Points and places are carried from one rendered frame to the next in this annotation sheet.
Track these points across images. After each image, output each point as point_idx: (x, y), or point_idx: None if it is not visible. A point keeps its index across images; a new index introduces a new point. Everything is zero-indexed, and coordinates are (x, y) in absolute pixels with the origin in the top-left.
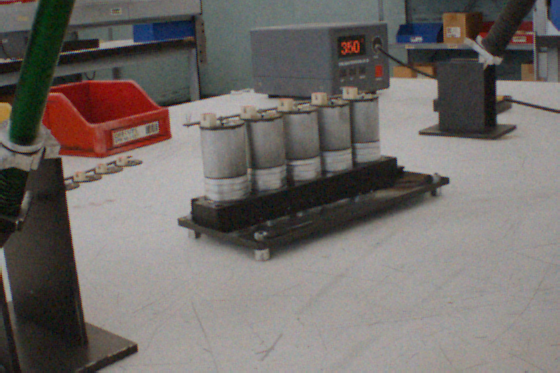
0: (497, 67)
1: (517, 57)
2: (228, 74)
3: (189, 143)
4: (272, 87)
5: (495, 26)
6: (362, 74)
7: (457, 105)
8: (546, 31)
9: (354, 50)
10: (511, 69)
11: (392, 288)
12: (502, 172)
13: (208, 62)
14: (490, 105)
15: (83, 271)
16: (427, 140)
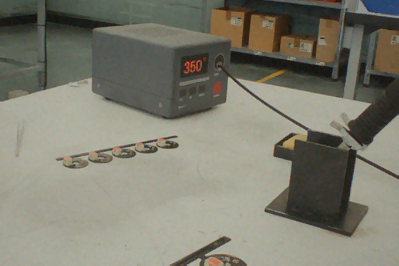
0: (298, 18)
1: (317, 11)
2: None
3: (13, 194)
4: (110, 92)
5: (368, 113)
6: (201, 92)
7: (311, 188)
8: (355, 8)
9: (197, 69)
10: (310, 21)
11: None
12: None
13: None
14: (344, 185)
15: None
16: (275, 227)
